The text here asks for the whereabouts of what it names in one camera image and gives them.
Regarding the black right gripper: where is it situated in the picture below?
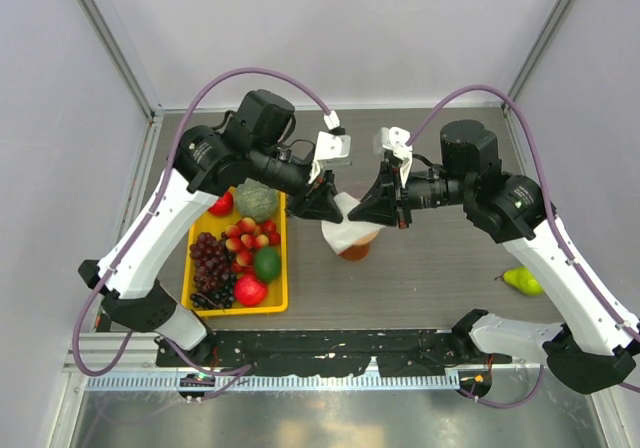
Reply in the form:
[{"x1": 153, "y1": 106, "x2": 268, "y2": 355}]
[{"x1": 349, "y1": 159, "x2": 472, "y2": 229}]

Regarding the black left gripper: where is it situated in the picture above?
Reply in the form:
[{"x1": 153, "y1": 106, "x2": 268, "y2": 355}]
[{"x1": 249, "y1": 140, "x2": 345, "y2": 222}]

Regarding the round wooden dripper stand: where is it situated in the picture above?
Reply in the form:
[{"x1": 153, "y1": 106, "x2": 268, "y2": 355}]
[{"x1": 352, "y1": 232, "x2": 378, "y2": 246}]

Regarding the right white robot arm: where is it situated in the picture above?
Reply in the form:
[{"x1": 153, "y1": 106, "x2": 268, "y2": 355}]
[{"x1": 348, "y1": 120, "x2": 639, "y2": 394}]

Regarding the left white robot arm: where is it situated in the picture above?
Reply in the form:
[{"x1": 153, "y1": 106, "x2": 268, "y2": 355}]
[{"x1": 78, "y1": 89, "x2": 350, "y2": 366}]

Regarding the green netted melon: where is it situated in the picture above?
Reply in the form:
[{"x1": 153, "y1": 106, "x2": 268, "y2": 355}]
[{"x1": 234, "y1": 179, "x2": 279, "y2": 223}]

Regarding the green lime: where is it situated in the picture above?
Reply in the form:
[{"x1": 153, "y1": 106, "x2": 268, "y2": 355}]
[{"x1": 253, "y1": 247, "x2": 281, "y2": 284}]

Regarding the red apple back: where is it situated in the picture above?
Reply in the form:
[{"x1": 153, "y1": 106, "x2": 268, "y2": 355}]
[{"x1": 208, "y1": 191, "x2": 234, "y2": 217}]

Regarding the red apple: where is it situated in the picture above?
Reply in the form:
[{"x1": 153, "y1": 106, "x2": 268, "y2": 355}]
[
  {"x1": 208, "y1": 191, "x2": 234, "y2": 217},
  {"x1": 234, "y1": 274, "x2": 268, "y2": 307}
]

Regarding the yellow plastic fruit tray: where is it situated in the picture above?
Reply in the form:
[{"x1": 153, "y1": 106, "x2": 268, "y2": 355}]
[{"x1": 181, "y1": 191, "x2": 288, "y2": 318}]

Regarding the red apple front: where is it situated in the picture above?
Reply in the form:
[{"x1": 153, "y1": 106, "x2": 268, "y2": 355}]
[{"x1": 234, "y1": 274, "x2": 268, "y2": 307}]

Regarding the dark purple grape bunch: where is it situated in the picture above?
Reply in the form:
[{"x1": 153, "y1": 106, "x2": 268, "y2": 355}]
[{"x1": 189, "y1": 232, "x2": 237, "y2": 310}]

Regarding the green pear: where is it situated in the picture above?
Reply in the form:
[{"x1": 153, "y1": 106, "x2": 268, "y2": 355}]
[{"x1": 496, "y1": 266, "x2": 544, "y2": 297}]

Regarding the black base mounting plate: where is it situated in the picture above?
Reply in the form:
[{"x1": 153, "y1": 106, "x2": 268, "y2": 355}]
[{"x1": 187, "y1": 329, "x2": 491, "y2": 378}]

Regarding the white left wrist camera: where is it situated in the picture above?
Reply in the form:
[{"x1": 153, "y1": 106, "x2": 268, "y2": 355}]
[{"x1": 308, "y1": 110, "x2": 351, "y2": 185}]

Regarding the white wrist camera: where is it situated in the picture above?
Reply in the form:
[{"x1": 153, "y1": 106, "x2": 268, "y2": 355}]
[
  {"x1": 308, "y1": 110, "x2": 351, "y2": 185},
  {"x1": 373, "y1": 127, "x2": 413, "y2": 188}
]

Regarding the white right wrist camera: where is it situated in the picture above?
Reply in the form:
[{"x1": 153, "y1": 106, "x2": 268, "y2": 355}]
[{"x1": 373, "y1": 127, "x2": 413, "y2": 188}]

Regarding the white perforated cable rail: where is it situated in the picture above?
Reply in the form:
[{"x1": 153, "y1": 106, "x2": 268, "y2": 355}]
[{"x1": 85, "y1": 370, "x2": 460, "y2": 392}]

